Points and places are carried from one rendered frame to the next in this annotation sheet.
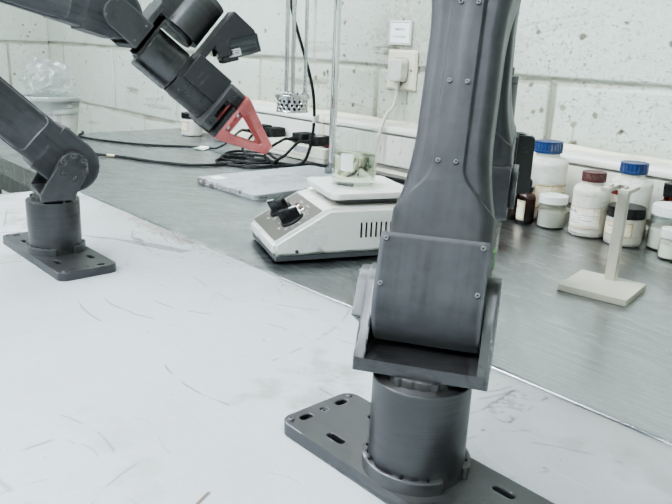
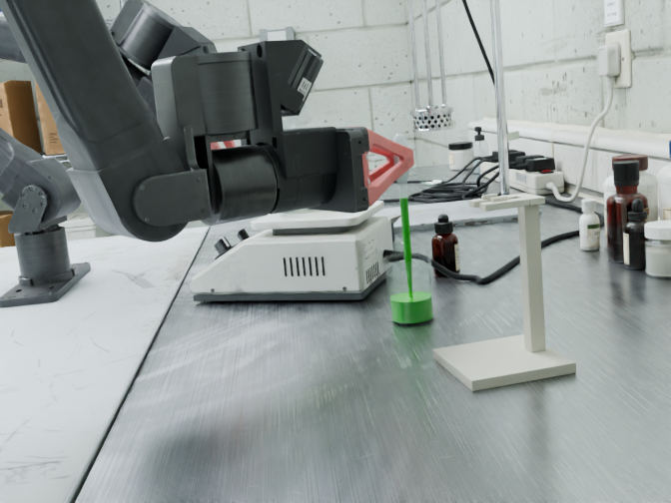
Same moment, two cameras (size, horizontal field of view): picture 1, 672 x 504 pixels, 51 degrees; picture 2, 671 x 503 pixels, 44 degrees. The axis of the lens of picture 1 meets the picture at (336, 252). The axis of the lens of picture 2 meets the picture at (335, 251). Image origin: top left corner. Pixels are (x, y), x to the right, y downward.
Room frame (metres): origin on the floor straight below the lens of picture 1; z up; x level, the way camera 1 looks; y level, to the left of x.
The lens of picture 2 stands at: (0.27, -0.61, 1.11)
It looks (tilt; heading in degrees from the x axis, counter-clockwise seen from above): 11 degrees down; 40
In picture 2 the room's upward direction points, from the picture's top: 5 degrees counter-clockwise
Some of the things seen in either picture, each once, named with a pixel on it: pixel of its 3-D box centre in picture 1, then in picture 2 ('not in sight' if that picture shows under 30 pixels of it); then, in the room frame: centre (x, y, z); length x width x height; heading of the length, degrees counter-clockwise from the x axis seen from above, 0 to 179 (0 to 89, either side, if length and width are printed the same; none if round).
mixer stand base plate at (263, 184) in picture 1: (286, 180); (432, 215); (1.38, 0.11, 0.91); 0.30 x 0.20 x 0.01; 133
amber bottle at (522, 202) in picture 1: (526, 200); (637, 233); (1.13, -0.31, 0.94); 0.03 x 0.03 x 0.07
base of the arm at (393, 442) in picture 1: (418, 423); not in sight; (0.40, -0.06, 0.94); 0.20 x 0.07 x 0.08; 43
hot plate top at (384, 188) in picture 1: (358, 186); (320, 214); (0.95, -0.03, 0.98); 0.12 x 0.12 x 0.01; 20
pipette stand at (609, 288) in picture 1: (610, 238); (496, 282); (0.80, -0.32, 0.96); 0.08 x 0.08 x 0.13; 52
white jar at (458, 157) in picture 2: (191, 123); (461, 156); (2.04, 0.43, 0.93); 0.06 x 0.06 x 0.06
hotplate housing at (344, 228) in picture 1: (339, 218); (302, 253); (0.94, 0.00, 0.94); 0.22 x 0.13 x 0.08; 110
